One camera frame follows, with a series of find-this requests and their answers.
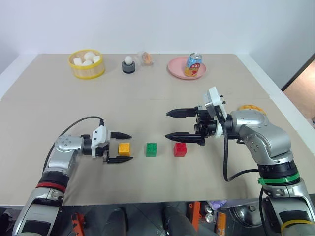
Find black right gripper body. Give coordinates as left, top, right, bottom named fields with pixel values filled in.
left=193, top=105, right=220, bottom=139

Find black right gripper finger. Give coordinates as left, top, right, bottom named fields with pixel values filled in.
left=165, top=107, right=198, bottom=119
left=164, top=132, right=206, bottom=146

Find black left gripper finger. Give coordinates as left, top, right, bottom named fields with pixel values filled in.
left=106, top=156, right=134, bottom=165
left=110, top=131, right=132, bottom=141

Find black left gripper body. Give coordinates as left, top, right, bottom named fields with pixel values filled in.
left=95, top=137, right=112, bottom=163

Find yellow toy brick block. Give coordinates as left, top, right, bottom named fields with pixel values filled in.
left=118, top=142, right=132, bottom=157

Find red toy brick block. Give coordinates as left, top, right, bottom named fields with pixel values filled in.
left=173, top=142, right=189, bottom=157

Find green toy brick block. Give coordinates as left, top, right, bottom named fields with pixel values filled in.
left=145, top=142, right=158, bottom=158

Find pink round plate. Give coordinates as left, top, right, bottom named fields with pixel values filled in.
left=167, top=56, right=207, bottom=80

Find blue yellow drink can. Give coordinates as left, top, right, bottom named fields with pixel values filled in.
left=184, top=52, right=203, bottom=77

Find dark rounded shape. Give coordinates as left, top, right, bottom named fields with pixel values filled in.
left=101, top=207, right=129, bottom=236
left=163, top=205, right=199, bottom=236

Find clear plastic wrapped snack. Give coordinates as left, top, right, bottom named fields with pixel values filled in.
left=136, top=51, right=155, bottom=67

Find grey round egg holder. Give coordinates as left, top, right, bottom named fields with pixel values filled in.
left=121, top=60, right=137, bottom=74

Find yellow bamboo steamer basket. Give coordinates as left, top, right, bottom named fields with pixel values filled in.
left=68, top=49, right=106, bottom=80

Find purple crumpled bag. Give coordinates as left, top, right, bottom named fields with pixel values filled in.
left=206, top=199, right=228, bottom=210

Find orange drink carton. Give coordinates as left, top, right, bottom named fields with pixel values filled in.
left=216, top=212, right=227, bottom=234

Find silver metal dome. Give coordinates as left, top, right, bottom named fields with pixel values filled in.
left=233, top=204, right=264, bottom=227

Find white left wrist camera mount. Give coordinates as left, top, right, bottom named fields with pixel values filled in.
left=91, top=125, right=112, bottom=158

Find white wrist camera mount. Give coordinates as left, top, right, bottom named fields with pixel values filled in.
left=202, top=86, right=227, bottom=139
left=91, top=125, right=112, bottom=158

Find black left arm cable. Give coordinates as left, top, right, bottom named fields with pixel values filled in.
left=43, top=116, right=105, bottom=173

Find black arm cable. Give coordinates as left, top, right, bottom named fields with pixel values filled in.
left=216, top=110, right=261, bottom=183
left=43, top=116, right=105, bottom=173

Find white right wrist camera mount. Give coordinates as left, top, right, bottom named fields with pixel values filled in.
left=202, top=86, right=227, bottom=139

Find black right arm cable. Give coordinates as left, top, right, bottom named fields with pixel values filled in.
left=216, top=110, right=261, bottom=183

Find orange metal bracket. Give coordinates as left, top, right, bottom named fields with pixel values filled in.
left=70, top=212, right=87, bottom=233
left=189, top=201, right=201, bottom=232

